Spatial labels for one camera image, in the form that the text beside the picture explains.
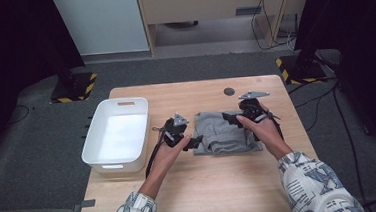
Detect person's left hand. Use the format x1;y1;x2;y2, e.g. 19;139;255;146
144;134;195;187

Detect beige wooden desk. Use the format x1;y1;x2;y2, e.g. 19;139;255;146
135;0;318;57

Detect grey tape piece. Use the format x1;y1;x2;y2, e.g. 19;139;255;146
71;199;97;212

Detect person's right hand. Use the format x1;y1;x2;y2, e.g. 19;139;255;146
235;100;294;164

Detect long black floor cable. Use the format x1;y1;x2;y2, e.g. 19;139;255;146
332;80;366;210

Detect white plastic basket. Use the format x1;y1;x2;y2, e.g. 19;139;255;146
76;96;154;177

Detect grey desk drawer handle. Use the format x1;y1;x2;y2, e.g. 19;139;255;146
234;6;264;16

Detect dark curtain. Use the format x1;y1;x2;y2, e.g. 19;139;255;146
290;0;376;166
0;0;93;173

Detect black yellow-striped stand base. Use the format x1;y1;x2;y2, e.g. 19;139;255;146
275;52;329;87
48;71;99;105

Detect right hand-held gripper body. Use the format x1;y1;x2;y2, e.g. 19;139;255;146
236;89;281;125

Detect grey shorts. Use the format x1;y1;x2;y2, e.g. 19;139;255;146
189;107;264;158

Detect black floor bracket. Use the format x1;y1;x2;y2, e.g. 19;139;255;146
80;116;95;139

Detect right hand-held gripper cable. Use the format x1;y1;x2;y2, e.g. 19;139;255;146
250;107;285;144

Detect round base under desk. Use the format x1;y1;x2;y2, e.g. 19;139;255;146
163;19;200;30

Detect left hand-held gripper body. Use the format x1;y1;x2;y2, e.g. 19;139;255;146
150;111;192;150

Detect white cabinet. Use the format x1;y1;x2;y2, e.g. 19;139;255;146
50;0;150;58

